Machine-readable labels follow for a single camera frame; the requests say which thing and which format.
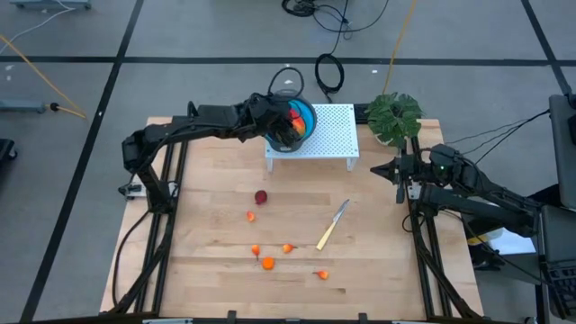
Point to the black aluminium table frame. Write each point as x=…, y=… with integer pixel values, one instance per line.
x=361, y=114

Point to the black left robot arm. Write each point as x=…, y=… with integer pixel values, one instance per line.
x=216, y=118

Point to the yellow orange pear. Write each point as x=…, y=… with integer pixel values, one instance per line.
x=288, y=248

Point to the black caster base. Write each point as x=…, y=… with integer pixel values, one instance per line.
x=5, y=149

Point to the grey desk panel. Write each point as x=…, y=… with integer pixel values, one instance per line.
x=564, y=148

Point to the blue collapsible bowl grey rim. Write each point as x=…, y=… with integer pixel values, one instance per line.
x=308, y=118

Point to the black table clamp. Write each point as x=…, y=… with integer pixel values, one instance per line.
x=232, y=316
x=362, y=317

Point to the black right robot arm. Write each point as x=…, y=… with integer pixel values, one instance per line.
x=472, y=204

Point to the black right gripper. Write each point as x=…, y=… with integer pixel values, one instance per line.
x=416, y=170

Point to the green potted plant white pot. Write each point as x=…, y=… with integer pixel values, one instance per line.
x=393, y=117

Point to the black keyboard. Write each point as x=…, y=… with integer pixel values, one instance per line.
x=562, y=283

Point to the white box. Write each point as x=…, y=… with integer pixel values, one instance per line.
x=513, y=243

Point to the dark red pomegranate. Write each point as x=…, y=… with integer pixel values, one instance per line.
x=261, y=197

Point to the small yellow red fruit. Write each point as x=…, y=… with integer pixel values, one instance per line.
x=250, y=216

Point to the white perforated metal shelf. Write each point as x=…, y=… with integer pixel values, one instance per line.
x=335, y=130

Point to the grey stand base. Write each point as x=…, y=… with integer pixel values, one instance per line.
x=49, y=3
x=22, y=106

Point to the red orange pear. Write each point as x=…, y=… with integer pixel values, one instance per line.
x=255, y=249
x=323, y=275

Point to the round yellow orange fruit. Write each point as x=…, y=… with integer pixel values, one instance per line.
x=298, y=126

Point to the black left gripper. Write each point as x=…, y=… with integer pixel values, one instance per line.
x=265, y=114

